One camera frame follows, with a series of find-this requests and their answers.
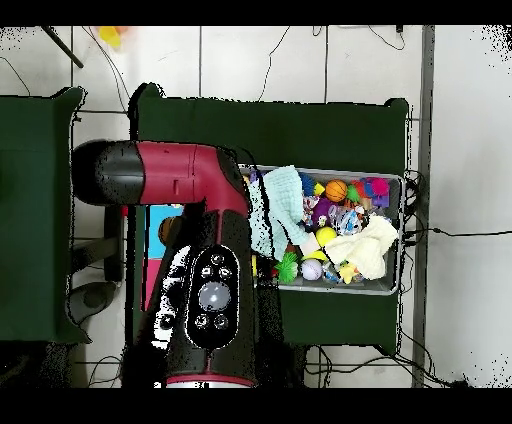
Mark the mint green cloth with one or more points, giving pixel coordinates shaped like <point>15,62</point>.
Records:
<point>284,200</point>

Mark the black chair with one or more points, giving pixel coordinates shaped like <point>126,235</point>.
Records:
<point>114,248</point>

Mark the green cloth side table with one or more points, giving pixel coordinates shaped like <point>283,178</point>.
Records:
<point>36,216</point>

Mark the pink spiky ball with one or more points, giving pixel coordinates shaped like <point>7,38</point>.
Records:
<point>378,187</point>

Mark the wooden box with three holes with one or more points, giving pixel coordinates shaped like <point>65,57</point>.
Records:
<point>156,232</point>

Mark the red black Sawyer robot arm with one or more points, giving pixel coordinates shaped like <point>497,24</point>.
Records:
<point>184,172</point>

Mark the white toy baseball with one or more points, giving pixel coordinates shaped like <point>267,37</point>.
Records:
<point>310,270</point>

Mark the cream yellow cloth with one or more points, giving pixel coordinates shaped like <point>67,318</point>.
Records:
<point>368,248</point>

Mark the shallow clear mesh bin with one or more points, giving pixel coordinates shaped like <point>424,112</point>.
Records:
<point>376,286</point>

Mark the black rod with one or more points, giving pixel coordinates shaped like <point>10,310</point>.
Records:
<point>62,46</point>

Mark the green spiky ball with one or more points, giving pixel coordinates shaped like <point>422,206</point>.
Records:
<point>288,266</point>

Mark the orange toy basketball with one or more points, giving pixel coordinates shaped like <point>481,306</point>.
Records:
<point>336,190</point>

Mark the yellow ball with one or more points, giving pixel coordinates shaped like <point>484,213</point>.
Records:
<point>326,236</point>

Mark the grey metal beam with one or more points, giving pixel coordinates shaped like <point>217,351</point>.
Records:
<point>424,120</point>

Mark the yellow floor object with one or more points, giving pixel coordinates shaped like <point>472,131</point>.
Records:
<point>110,36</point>

